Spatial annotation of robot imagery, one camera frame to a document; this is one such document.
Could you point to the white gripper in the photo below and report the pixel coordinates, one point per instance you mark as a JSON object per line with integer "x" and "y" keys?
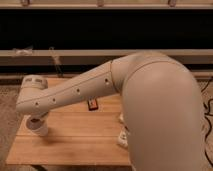
{"x": 37, "y": 125}

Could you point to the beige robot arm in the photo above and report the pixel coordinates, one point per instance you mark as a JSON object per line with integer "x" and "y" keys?
{"x": 161, "y": 100}

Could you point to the small orange black object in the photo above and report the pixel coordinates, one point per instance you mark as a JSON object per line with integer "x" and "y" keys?
{"x": 92, "y": 104}

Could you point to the lower wooden rail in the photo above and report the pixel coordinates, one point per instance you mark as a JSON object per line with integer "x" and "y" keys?
{"x": 94, "y": 57}

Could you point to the wooden rail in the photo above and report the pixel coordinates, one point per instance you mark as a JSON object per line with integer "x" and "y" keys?
{"x": 106, "y": 4}
{"x": 94, "y": 57}

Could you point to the upper wooden rail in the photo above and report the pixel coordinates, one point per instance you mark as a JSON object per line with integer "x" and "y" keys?
{"x": 106, "y": 4}

